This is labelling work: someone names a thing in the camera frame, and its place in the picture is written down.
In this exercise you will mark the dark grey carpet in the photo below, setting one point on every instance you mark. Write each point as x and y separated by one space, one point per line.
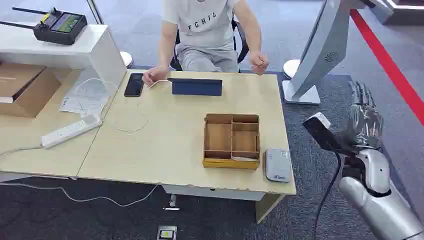
99 222

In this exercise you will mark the metal floor socket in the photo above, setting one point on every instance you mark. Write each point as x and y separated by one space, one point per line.
166 233

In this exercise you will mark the brown cardboard box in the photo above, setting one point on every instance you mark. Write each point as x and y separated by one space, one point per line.
30 89

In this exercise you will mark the person's left hand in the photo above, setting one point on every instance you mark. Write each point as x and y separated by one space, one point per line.
258 59

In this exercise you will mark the red floor tape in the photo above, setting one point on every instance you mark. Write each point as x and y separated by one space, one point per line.
387 63

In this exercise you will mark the black smartphone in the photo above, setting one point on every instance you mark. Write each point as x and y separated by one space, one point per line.
134 85

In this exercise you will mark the black remote controller with antennas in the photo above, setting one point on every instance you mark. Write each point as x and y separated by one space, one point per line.
59 28

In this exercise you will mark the pale wooden side desk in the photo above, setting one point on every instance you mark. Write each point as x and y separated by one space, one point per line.
43 159

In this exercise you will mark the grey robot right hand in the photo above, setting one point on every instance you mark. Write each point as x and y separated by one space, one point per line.
366 126

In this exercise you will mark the person's right hand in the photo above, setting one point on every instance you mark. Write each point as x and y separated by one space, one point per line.
155 74

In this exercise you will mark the white cards in box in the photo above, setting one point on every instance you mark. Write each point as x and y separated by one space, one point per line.
245 158

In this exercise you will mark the stanchion with round white base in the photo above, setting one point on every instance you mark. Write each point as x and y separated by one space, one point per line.
127 59
290 68

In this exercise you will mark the printed paper sheets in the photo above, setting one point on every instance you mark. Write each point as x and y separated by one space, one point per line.
84 99

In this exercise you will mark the dark display platform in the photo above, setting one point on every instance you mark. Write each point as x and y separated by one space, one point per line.
405 13

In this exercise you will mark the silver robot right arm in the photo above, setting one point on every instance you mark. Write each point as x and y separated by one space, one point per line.
381 212

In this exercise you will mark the grey kiosk display stand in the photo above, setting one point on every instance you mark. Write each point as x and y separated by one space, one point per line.
324 49

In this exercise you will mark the dark blue tablet case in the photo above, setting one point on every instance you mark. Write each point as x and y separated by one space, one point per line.
197 87

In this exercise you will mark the black office chair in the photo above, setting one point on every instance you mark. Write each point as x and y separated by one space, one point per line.
243 43

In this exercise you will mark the wooden compartment box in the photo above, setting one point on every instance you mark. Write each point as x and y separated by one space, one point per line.
218 137

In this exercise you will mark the white desk foot bracket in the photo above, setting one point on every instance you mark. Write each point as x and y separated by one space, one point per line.
172 202

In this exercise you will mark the white desk shelf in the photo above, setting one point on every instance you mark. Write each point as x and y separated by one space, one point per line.
99 49

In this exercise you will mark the white power strip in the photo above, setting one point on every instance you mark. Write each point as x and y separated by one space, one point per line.
69 130

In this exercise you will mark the person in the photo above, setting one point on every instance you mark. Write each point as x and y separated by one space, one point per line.
205 30

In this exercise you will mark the grey card reader device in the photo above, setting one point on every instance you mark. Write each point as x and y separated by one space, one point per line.
278 165

